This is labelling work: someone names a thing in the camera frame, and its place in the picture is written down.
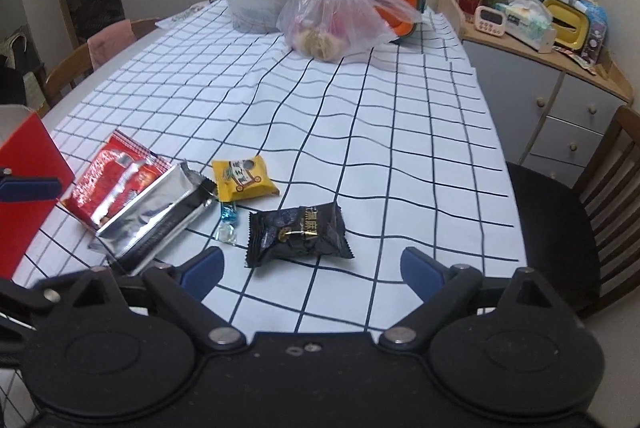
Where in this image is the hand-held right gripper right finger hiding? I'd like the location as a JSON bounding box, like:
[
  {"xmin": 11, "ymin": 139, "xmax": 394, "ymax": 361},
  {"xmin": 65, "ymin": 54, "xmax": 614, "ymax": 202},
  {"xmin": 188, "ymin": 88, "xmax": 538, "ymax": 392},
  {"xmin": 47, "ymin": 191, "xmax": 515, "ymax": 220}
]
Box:
[{"xmin": 379, "ymin": 247, "xmax": 568, "ymax": 349}]

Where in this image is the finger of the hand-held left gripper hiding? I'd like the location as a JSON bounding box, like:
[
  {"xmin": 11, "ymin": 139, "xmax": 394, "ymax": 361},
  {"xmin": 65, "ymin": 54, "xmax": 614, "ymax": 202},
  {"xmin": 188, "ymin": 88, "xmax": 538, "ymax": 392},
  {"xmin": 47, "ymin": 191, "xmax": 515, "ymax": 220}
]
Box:
[
  {"xmin": 0, "ymin": 168, "xmax": 62, "ymax": 203},
  {"xmin": 0, "ymin": 279, "xmax": 68, "ymax": 326}
]

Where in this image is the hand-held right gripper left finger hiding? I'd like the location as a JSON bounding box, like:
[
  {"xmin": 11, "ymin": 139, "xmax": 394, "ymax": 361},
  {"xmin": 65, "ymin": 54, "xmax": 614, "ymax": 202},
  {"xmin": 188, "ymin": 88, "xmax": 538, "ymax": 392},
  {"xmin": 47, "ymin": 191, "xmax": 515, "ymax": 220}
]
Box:
[{"xmin": 62, "ymin": 247, "xmax": 246, "ymax": 351}]

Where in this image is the red cardboard box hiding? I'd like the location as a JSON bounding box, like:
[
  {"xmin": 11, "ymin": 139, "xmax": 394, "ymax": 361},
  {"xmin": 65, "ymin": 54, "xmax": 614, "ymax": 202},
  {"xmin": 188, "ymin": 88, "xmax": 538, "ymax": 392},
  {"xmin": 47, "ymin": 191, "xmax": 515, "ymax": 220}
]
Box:
[{"xmin": 0, "ymin": 105, "xmax": 77, "ymax": 280}]

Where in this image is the blue candy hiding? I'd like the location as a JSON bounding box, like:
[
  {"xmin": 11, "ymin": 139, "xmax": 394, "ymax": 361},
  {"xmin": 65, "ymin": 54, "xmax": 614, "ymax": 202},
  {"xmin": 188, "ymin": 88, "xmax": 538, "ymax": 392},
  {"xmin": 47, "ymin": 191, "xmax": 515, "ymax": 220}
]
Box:
[{"xmin": 217, "ymin": 202, "xmax": 242, "ymax": 245}]

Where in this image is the red snack packet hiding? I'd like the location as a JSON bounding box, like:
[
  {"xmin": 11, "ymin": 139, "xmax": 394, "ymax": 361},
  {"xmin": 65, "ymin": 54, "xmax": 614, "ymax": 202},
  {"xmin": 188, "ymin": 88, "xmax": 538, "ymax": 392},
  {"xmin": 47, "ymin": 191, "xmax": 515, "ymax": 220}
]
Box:
[{"xmin": 61, "ymin": 129, "xmax": 171, "ymax": 230}]

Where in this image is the silver foil snack packet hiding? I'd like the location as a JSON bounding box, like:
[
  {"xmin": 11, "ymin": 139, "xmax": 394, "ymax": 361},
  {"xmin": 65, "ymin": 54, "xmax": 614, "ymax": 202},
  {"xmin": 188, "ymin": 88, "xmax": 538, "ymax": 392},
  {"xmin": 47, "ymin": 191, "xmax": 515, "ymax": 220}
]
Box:
[{"xmin": 89, "ymin": 161, "xmax": 218, "ymax": 276}]

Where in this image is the black small snack packet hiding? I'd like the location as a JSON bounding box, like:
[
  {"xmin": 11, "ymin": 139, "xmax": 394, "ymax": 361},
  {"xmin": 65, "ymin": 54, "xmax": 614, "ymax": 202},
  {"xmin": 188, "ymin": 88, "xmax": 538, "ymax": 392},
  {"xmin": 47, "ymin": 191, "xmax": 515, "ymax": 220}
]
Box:
[{"xmin": 245, "ymin": 202, "xmax": 353, "ymax": 268}]

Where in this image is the yellow small snack packet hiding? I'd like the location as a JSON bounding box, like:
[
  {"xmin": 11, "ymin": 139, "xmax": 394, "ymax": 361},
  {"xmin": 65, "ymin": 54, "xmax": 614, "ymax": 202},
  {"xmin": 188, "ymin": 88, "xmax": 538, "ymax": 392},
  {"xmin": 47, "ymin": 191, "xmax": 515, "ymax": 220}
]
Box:
[{"xmin": 211, "ymin": 157, "xmax": 281, "ymax": 203}]

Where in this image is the round-backed wooden chair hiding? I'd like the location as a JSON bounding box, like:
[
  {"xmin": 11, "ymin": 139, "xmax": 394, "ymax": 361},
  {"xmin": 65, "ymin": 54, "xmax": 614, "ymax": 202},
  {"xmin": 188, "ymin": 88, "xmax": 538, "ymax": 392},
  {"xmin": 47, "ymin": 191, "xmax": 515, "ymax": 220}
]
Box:
[{"xmin": 44, "ymin": 18, "xmax": 161, "ymax": 109}]

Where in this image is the wooden chair with dark seat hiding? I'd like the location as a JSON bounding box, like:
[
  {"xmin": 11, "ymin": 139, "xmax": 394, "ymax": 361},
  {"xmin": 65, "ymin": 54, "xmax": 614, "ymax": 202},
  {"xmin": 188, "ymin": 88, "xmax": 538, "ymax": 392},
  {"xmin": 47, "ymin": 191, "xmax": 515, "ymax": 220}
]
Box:
[{"xmin": 505, "ymin": 105, "xmax": 640, "ymax": 319}]

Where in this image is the pink towel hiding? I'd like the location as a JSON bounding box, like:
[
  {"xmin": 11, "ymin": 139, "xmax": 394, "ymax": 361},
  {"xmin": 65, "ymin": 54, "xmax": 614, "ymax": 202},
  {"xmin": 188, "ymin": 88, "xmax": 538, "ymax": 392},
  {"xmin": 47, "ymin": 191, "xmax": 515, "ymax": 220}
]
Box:
[{"xmin": 87, "ymin": 19, "xmax": 136, "ymax": 72}]

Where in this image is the grey wooden cabinet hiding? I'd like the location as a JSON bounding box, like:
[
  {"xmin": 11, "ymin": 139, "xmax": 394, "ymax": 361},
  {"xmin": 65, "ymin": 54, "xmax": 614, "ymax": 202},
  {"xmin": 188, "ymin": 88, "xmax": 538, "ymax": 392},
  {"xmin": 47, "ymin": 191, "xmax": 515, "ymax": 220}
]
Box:
[{"xmin": 437, "ymin": 0, "xmax": 636, "ymax": 184}]

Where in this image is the white green flat packet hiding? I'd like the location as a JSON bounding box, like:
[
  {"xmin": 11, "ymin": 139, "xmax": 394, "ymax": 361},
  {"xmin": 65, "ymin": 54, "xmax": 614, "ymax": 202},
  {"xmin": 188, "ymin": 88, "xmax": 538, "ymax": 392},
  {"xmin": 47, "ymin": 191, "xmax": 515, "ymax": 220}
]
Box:
[{"xmin": 155, "ymin": 3, "xmax": 208, "ymax": 29}]

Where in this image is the white kitchen timer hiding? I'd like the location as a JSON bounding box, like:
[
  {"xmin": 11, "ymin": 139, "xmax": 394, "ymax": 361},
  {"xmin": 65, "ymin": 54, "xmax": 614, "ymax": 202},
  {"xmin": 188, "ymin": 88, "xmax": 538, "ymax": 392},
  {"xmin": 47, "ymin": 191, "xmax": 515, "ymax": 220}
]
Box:
[{"xmin": 474, "ymin": 6, "xmax": 506, "ymax": 34}]

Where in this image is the tissue pack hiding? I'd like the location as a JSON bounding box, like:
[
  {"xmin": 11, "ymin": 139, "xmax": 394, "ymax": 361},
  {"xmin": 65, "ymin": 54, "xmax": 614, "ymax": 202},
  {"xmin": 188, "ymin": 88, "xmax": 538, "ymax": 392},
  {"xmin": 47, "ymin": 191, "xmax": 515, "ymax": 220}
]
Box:
[{"xmin": 502, "ymin": 0, "xmax": 556, "ymax": 54}]

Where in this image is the yellow box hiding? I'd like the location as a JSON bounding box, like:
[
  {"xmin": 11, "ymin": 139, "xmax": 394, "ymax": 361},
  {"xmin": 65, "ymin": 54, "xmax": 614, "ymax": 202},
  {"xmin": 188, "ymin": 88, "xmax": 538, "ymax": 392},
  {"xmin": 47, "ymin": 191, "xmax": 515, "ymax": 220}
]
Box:
[{"xmin": 542, "ymin": 0, "xmax": 593, "ymax": 52}]

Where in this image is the blue patterned pack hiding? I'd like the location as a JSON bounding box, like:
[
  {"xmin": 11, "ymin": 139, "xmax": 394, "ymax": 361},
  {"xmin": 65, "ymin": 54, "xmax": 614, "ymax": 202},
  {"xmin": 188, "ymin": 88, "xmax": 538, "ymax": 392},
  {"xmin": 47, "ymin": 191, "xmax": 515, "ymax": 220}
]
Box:
[{"xmin": 580, "ymin": 1, "xmax": 608, "ymax": 62}]

